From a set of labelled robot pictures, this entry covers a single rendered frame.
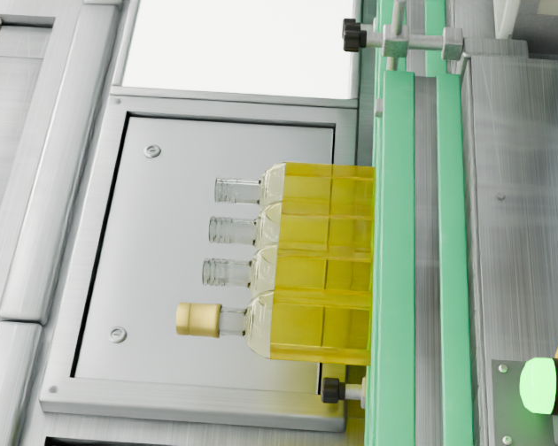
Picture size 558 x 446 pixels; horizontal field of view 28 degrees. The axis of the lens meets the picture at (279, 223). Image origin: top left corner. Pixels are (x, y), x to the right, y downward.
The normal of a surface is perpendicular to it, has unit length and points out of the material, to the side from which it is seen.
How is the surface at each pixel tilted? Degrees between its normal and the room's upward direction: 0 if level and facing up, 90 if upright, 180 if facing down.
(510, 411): 90
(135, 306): 90
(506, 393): 90
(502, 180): 90
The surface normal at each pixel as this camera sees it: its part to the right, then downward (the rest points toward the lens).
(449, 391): 0.00, -0.61
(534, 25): -0.07, 0.79
